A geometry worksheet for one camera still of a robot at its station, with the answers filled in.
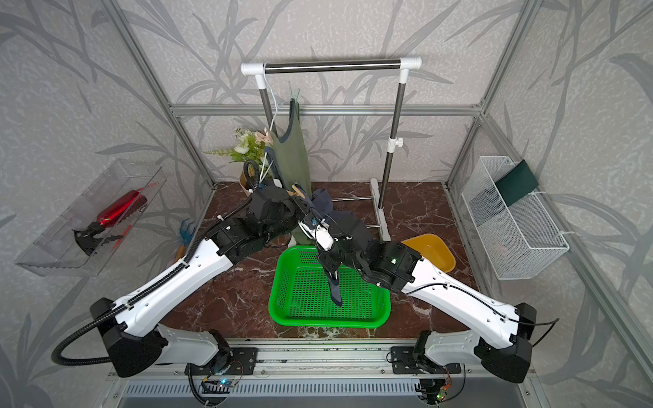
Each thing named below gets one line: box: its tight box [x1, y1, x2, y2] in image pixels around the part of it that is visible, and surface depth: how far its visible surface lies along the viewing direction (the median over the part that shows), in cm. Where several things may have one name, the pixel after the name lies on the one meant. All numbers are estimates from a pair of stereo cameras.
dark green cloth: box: [494, 159, 540, 208], surface depth 72 cm
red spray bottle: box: [72, 189, 148, 256], surface depth 65 cm
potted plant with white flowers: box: [202, 126, 270, 192], surface depth 93 cm
